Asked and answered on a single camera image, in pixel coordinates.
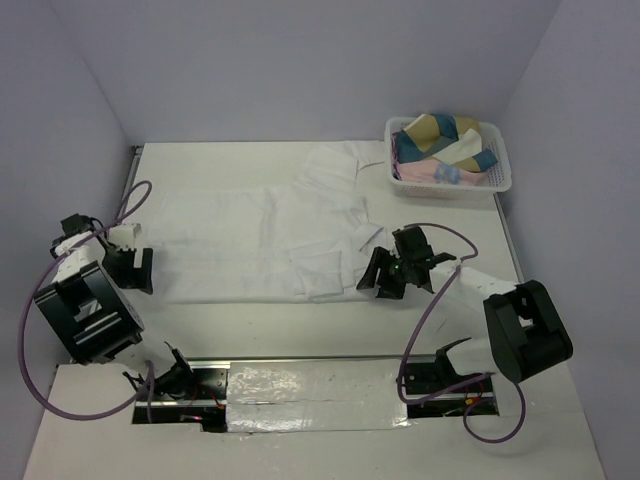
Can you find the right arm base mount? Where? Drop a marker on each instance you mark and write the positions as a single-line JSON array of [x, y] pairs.
[[424, 377]]

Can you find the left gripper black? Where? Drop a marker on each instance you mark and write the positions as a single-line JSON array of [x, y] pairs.
[[139, 277]]

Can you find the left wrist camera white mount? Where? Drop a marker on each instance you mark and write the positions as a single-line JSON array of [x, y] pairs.
[[123, 237]]

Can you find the colourful patchwork shirt in basket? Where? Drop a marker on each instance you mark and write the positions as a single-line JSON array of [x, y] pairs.
[[428, 134]]

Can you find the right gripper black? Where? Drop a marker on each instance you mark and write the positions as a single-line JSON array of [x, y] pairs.
[[388, 290]]

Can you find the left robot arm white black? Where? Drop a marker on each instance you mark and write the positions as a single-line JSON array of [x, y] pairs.
[[86, 307]]

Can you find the white long sleeve shirt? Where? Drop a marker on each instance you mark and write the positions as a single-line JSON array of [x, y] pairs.
[[308, 241]]

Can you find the silver foil tape panel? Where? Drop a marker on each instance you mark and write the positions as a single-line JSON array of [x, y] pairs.
[[314, 396]]

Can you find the white plastic basket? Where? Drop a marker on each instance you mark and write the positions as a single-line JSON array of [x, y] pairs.
[[497, 180]]

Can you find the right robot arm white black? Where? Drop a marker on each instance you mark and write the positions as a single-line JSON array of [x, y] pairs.
[[525, 334]]

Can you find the pink shirt in basket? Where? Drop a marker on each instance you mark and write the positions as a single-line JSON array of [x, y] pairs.
[[450, 166]]

